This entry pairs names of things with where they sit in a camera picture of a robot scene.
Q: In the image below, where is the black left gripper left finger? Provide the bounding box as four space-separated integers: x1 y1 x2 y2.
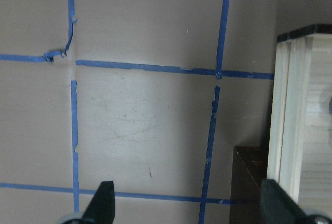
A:
81 181 115 224

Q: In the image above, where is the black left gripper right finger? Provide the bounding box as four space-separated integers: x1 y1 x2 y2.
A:
260 179 307 224

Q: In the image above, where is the dark brown wooden cabinet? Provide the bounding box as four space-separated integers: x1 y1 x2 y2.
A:
229 146 267 224

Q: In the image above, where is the light wood drawer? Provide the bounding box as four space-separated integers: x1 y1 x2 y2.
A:
267 23 331 214

